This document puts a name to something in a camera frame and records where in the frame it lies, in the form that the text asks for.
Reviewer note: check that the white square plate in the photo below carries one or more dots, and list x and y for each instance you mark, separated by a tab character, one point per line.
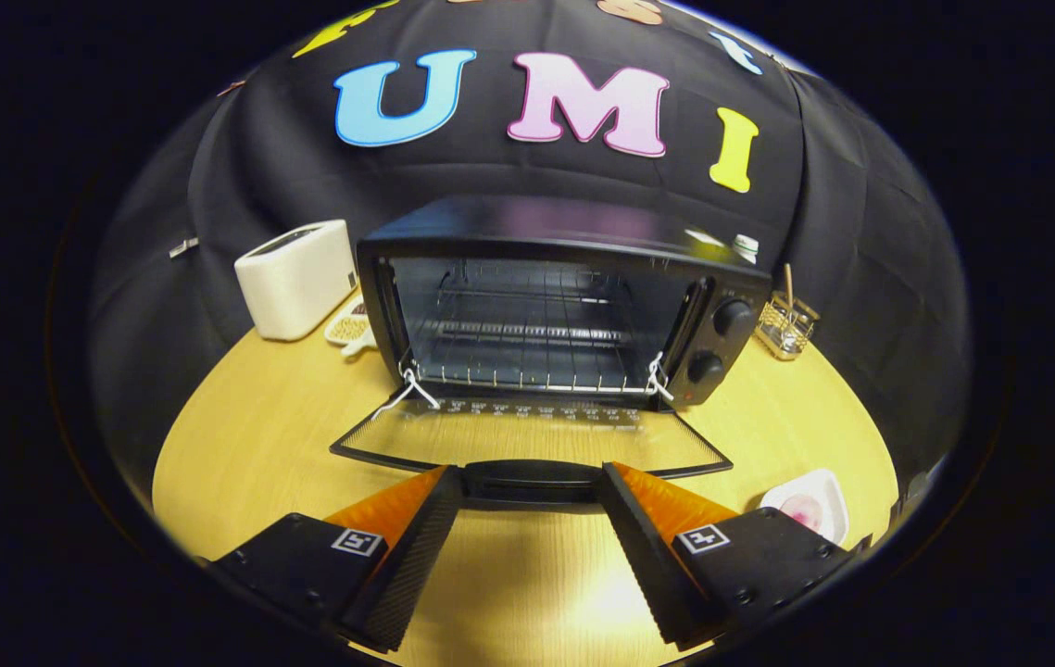
828	496

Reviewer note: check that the white bottle with green label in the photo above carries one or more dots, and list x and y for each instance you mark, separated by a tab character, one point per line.
746	247

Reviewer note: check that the black toaster oven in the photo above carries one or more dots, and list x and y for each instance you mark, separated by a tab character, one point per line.
536	222

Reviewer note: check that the small red clip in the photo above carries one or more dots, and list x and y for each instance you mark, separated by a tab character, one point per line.
231	88

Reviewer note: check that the white pop-up toaster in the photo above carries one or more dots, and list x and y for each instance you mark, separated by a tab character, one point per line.
291	283

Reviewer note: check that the pink ham slice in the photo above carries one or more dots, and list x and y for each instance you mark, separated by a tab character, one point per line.
802	511

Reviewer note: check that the white dish of beans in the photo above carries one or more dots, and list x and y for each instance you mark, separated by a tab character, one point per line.
348	329

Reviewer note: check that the small metal clip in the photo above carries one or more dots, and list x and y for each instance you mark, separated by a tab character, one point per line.
182	247

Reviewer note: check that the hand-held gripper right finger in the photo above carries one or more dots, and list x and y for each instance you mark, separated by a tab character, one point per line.
647	565

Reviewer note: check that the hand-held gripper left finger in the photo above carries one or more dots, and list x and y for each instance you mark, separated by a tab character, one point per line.
416	565

